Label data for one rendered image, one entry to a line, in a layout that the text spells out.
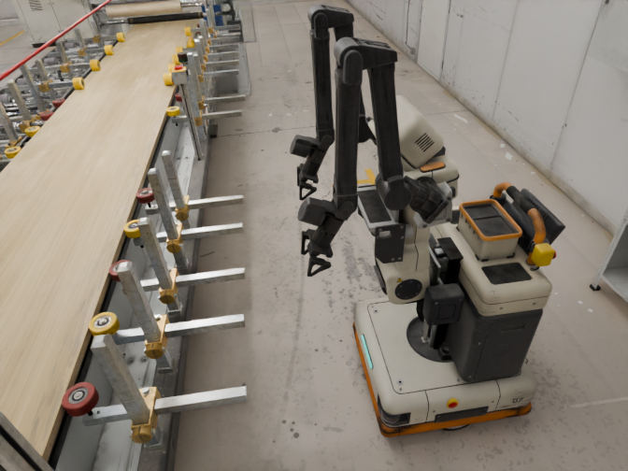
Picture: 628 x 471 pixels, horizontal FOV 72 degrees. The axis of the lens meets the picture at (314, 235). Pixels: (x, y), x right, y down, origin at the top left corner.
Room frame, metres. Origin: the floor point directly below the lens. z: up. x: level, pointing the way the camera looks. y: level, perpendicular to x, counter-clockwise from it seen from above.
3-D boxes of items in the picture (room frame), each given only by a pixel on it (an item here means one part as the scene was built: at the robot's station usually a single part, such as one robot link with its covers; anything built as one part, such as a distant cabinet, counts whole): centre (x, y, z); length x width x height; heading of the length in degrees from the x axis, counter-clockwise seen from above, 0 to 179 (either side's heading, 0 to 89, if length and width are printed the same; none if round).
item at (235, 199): (1.67, 0.53, 0.81); 0.43 x 0.03 x 0.04; 96
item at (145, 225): (1.13, 0.53, 0.88); 0.04 x 0.04 x 0.48; 6
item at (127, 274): (0.88, 0.50, 0.90); 0.04 x 0.04 x 0.48; 6
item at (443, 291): (1.19, -0.37, 0.68); 0.28 x 0.27 x 0.25; 6
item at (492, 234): (1.28, -0.65, 0.87); 0.23 x 0.15 x 0.11; 6
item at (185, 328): (0.92, 0.46, 0.82); 0.43 x 0.03 x 0.04; 96
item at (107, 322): (0.90, 0.65, 0.85); 0.08 x 0.08 x 0.11
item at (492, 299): (1.28, -0.63, 0.59); 0.55 x 0.34 x 0.83; 6
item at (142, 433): (0.65, 0.48, 0.80); 0.14 x 0.06 x 0.05; 6
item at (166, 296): (1.15, 0.53, 0.81); 0.14 x 0.06 x 0.05; 6
